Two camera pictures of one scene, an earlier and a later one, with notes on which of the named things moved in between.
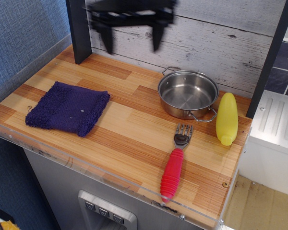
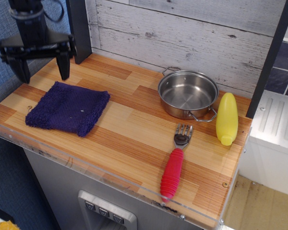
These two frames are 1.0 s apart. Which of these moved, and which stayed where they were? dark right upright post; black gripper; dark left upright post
Moved: black gripper
Stayed: dark right upright post; dark left upright post
